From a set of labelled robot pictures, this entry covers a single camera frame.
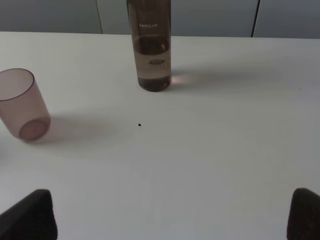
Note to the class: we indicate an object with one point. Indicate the pink transparent cup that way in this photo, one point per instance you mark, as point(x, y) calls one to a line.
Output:
point(22, 107)

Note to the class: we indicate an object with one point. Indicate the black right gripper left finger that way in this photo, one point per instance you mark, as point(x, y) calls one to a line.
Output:
point(32, 218)

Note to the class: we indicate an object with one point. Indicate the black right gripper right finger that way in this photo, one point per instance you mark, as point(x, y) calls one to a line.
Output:
point(304, 216)

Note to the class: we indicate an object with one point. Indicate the brown transparent water bottle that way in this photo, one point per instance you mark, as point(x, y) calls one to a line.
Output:
point(150, 25)

